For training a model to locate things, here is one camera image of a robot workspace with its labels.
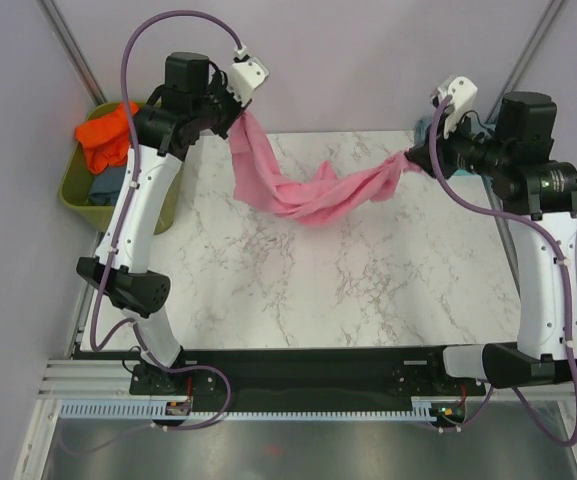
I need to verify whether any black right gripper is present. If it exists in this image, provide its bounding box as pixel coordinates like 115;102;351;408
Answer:
405;108;510;180

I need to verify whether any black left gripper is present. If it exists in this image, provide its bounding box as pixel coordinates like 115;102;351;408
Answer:
193;71;252;140

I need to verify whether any pink t shirt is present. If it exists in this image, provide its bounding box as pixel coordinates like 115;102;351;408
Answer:
229;113;421;226

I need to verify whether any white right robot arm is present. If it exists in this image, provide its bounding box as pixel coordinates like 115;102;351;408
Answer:
406;92;577;394

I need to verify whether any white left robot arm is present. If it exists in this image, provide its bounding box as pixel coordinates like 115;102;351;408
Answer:
77;52;269;395

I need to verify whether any folded grey blue t shirt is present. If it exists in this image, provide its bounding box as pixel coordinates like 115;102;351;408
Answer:
413;114;495;146

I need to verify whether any orange t shirt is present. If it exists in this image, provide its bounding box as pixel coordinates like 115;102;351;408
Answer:
75;103;130;175

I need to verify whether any dark blue t shirt in bin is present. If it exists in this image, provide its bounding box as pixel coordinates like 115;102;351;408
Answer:
88;166;125;206

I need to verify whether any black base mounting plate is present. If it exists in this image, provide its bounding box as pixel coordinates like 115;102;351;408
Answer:
129;346;485;414

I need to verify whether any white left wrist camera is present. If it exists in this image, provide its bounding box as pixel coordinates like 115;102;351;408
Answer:
227;45;270;106

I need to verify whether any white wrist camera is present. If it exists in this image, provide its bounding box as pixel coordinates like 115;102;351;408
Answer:
431;75;478;139
227;45;270;106

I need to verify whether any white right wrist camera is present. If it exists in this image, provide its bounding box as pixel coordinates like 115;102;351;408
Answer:
431;75;478;139

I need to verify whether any light blue cable duct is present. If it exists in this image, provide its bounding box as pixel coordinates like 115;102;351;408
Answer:
58;396;463;422

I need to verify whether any aluminium frame rail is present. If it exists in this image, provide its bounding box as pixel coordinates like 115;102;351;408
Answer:
37;357;577;401

